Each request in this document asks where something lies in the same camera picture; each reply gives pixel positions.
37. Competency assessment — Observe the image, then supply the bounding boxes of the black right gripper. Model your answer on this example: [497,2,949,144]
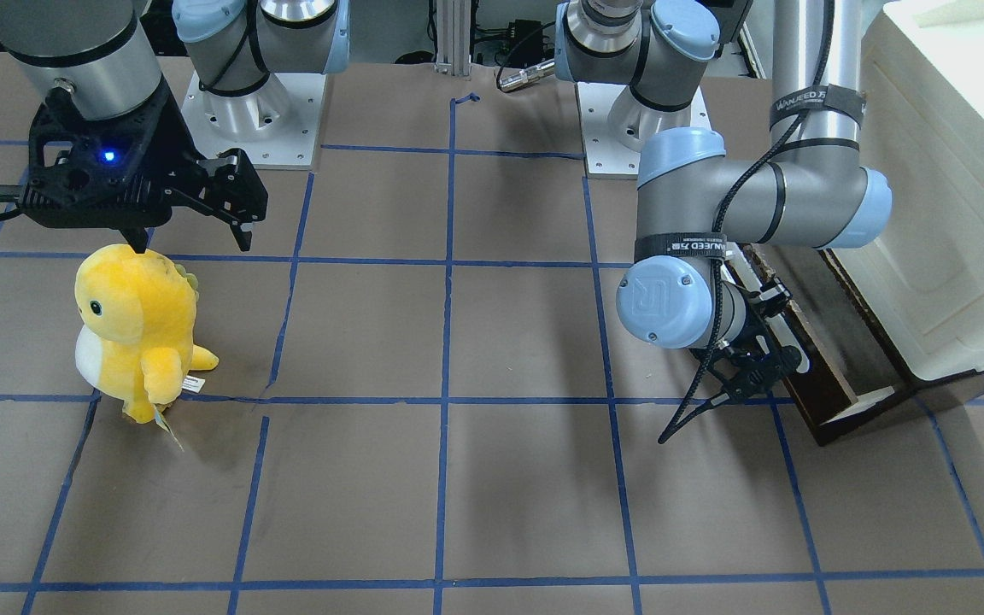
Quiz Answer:
[17,82,268,254]

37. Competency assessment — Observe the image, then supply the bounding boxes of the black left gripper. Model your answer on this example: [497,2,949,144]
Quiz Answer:
[690,275,809,406]

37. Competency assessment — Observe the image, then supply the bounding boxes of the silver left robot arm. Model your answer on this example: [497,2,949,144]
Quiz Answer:
[554,1,892,362]

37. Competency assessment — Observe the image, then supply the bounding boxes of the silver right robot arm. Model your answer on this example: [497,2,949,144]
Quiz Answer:
[0,1,350,252]

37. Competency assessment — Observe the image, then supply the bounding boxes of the wooden drawer cabinet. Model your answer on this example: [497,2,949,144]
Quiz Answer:
[740,243,984,447]

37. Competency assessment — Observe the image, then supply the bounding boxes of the yellow plush toy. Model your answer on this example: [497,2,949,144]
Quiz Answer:
[73,243,220,430]

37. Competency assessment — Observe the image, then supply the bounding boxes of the cream plastic storage box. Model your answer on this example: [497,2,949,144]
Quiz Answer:
[839,1,984,381]

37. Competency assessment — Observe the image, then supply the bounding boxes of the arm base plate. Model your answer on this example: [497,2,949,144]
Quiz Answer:
[181,73,329,170]
[576,82,713,180]

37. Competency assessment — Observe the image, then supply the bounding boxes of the aluminium frame post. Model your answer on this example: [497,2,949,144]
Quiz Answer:
[432,0,473,80]

